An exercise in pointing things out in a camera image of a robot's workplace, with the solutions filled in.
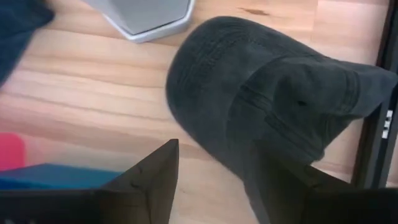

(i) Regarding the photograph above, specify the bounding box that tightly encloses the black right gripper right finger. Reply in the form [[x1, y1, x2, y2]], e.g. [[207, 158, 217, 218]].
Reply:
[[248, 149, 354, 224]]

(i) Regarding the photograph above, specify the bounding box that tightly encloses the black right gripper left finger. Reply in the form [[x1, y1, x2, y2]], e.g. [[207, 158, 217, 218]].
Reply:
[[101, 138, 180, 224]]

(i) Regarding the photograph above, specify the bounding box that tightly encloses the dark grey baseball cap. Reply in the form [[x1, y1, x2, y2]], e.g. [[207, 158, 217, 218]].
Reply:
[[165, 16, 398, 224]]

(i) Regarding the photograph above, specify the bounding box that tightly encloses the pink red plastic tray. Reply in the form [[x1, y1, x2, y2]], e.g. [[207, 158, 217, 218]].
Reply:
[[0, 131, 27, 172]]

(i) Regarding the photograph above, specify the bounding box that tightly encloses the white hexagonal plant pot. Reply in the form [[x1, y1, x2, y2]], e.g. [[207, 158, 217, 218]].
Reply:
[[82, 0, 196, 44]]

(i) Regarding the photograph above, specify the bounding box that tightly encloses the black aluminium table frame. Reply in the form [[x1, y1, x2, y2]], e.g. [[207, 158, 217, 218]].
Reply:
[[351, 0, 398, 189]]

